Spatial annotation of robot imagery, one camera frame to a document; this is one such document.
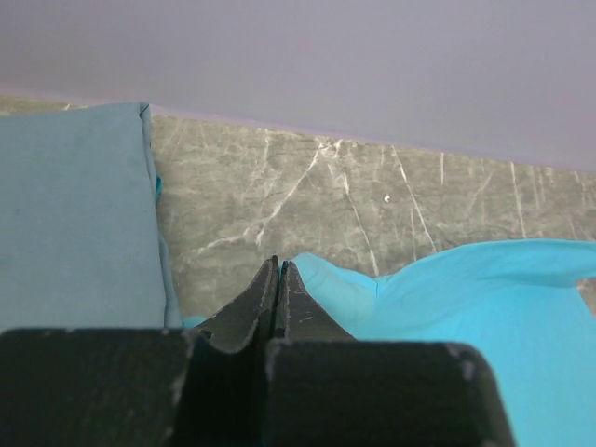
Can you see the turquoise polo shirt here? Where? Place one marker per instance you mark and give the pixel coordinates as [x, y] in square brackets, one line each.
[514, 301]

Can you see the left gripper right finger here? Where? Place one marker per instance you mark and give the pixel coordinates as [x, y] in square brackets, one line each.
[326, 388]

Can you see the folded grey-blue t shirt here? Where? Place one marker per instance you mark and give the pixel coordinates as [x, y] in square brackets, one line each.
[80, 244]

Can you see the folded teal t shirt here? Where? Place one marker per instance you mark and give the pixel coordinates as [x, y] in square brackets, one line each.
[159, 186]

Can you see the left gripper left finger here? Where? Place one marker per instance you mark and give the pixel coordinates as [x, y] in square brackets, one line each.
[168, 387]

